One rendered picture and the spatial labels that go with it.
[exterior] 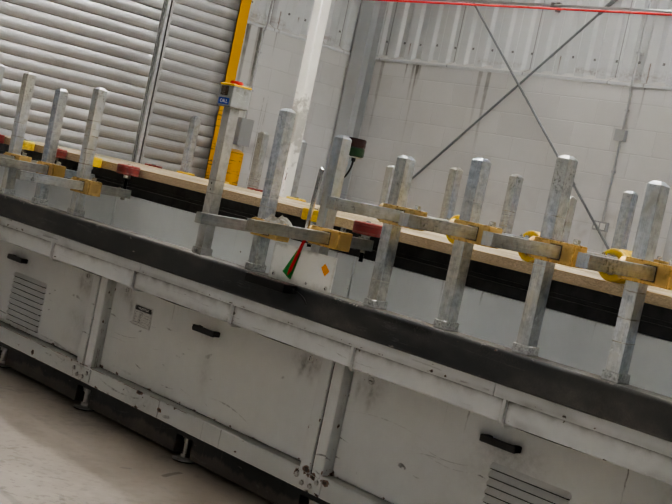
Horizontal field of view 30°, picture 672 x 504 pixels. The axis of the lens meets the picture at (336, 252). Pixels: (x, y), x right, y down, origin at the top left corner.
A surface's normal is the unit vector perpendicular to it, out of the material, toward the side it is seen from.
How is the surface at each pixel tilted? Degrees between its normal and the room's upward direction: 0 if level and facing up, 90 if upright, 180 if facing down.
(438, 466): 90
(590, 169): 90
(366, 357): 90
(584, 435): 90
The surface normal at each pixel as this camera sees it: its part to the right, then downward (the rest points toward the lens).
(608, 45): -0.72, -0.11
